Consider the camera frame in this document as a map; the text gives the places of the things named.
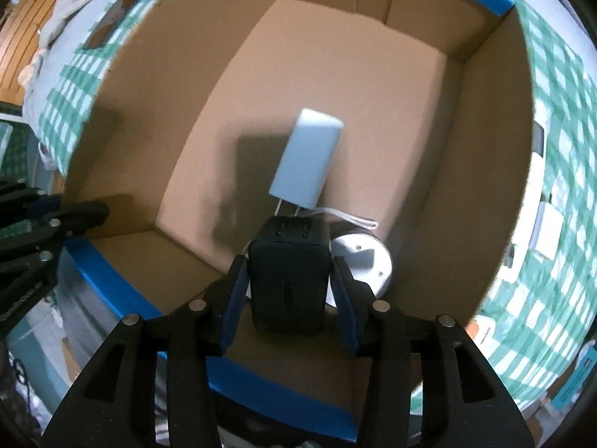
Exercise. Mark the orange white power bank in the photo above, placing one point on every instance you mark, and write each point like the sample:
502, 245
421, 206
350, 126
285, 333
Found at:
480, 329

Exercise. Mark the green patterned cloth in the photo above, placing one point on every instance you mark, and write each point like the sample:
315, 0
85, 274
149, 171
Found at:
14, 149

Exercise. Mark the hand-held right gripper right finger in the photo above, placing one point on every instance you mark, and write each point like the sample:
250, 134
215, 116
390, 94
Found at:
350, 303

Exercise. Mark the teal box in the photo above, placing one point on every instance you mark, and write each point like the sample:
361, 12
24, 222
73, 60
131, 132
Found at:
566, 392

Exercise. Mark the blue-rimmed cardboard box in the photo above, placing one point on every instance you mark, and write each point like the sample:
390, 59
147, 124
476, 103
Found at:
373, 102

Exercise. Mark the white power adapter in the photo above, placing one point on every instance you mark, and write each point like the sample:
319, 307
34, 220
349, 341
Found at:
305, 158

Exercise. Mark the black charger block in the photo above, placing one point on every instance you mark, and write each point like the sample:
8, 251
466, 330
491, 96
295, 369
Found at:
289, 284

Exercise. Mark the green checked tablecloth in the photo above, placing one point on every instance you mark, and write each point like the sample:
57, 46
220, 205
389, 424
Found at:
564, 102

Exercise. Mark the round black silver speaker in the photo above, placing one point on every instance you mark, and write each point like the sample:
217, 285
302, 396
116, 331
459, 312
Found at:
368, 261

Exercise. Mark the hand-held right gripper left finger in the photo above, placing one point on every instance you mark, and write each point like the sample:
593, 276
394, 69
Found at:
233, 298

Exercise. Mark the white octagonal charger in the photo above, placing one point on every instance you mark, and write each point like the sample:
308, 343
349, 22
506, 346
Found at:
548, 231

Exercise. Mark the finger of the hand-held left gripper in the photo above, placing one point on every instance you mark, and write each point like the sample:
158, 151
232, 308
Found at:
84, 217
49, 203

